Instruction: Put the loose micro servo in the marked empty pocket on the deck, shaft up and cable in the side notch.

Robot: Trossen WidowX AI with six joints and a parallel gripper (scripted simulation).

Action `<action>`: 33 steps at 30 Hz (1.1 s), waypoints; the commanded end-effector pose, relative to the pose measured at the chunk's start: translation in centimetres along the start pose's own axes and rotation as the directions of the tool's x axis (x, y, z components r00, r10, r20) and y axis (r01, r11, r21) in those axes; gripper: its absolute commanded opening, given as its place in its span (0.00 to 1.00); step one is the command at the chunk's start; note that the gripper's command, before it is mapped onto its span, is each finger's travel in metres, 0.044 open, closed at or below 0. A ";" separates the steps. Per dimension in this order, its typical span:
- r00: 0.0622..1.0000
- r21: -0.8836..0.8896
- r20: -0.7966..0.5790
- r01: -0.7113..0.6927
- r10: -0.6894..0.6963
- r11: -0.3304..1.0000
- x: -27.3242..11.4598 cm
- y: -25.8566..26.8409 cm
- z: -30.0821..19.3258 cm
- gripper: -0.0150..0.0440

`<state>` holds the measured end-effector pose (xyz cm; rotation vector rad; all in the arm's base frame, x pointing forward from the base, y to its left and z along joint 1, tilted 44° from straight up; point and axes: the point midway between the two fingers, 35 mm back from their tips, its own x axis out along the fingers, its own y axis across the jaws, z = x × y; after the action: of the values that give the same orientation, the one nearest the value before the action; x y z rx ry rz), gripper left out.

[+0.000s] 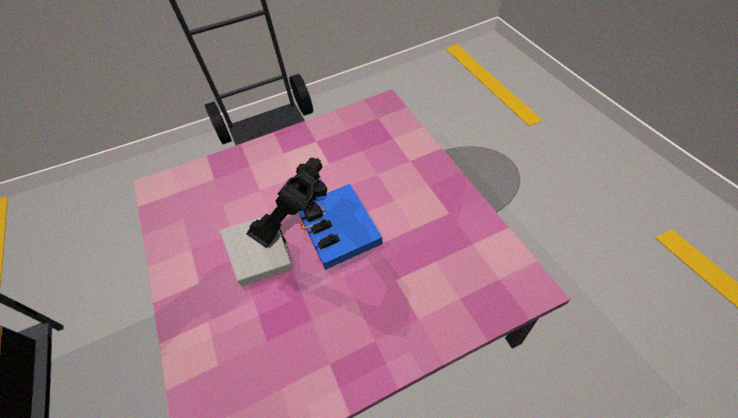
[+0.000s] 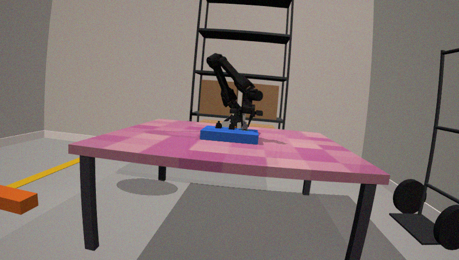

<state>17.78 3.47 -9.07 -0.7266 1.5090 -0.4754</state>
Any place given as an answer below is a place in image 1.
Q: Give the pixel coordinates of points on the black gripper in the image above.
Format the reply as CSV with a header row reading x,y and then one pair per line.
x,y
312,211

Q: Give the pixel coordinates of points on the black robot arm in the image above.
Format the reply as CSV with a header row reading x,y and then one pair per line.
x,y
291,199

